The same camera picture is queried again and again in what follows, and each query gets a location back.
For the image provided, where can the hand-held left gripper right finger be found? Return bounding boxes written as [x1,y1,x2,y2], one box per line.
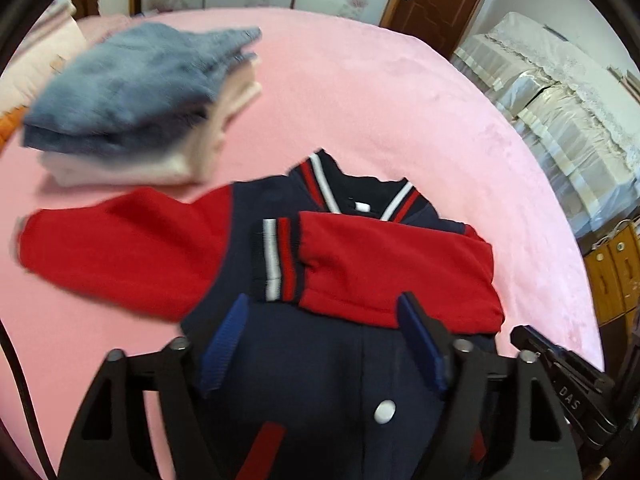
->
[395,291,583,480]

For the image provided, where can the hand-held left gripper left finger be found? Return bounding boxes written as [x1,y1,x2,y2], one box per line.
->
[59,292,251,480]

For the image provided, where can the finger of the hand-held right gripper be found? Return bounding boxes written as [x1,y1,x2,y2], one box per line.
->
[510,325,613,391]

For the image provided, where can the red and navy jacket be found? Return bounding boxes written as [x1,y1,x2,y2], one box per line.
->
[15,149,506,480]

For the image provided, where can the wooden cabinet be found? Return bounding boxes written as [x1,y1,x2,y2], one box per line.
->
[580,220,640,326]

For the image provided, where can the folded pale pink garment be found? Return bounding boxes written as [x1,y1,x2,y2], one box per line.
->
[40,52,263,188]

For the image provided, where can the pink bed blanket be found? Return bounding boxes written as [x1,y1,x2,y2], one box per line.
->
[0,7,606,480]

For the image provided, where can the lace-covered furniture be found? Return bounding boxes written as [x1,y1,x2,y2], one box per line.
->
[450,10,640,238]

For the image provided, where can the folded blue jeans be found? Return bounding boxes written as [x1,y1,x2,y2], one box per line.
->
[21,22,263,156]

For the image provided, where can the pink quilt with orange flower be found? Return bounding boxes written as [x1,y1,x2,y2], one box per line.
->
[0,15,88,153]

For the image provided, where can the brown wooden door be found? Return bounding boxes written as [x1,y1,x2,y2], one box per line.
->
[380,0,501,58]

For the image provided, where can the wooden headboard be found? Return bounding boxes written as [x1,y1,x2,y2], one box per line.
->
[65,0,101,20]

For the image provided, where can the folded floral quilt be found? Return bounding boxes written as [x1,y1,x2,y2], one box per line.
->
[30,0,77,36]

